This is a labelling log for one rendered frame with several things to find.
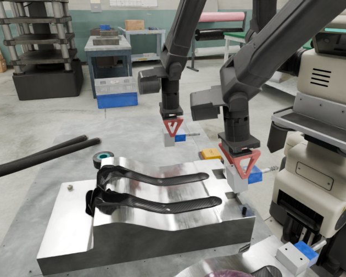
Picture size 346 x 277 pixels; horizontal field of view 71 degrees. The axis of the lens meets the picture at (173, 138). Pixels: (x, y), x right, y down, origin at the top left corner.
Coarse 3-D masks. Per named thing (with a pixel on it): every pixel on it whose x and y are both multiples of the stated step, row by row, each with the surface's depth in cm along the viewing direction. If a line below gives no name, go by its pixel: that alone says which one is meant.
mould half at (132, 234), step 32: (128, 160) 73; (64, 192) 70; (128, 192) 60; (160, 192) 66; (192, 192) 67; (64, 224) 60; (96, 224) 51; (128, 224) 52; (160, 224) 56; (192, 224) 57; (224, 224) 58; (64, 256) 53; (96, 256) 55; (128, 256) 57; (160, 256) 59
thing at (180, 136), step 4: (164, 128) 85; (172, 128) 85; (164, 132) 82; (168, 132) 82; (172, 132) 82; (180, 132) 85; (184, 132) 85; (192, 132) 86; (196, 132) 86; (164, 136) 82; (168, 136) 82; (176, 136) 83; (180, 136) 84; (184, 136) 84; (164, 140) 83; (168, 140) 83; (172, 140) 83; (176, 140) 84; (180, 140) 84; (184, 140) 85; (164, 144) 84; (168, 144) 84; (172, 144) 84
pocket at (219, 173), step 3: (222, 168) 76; (213, 171) 76; (216, 171) 76; (219, 171) 76; (222, 171) 77; (216, 174) 77; (219, 174) 77; (222, 174) 77; (225, 174) 76; (216, 177) 76; (219, 177) 76; (222, 177) 76; (225, 177) 75
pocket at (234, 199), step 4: (224, 192) 66; (228, 192) 66; (232, 192) 67; (228, 196) 67; (232, 196) 67; (236, 196) 68; (228, 200) 67; (232, 200) 67; (236, 200) 67; (240, 200) 65; (232, 204) 66; (236, 204) 66; (240, 204) 66
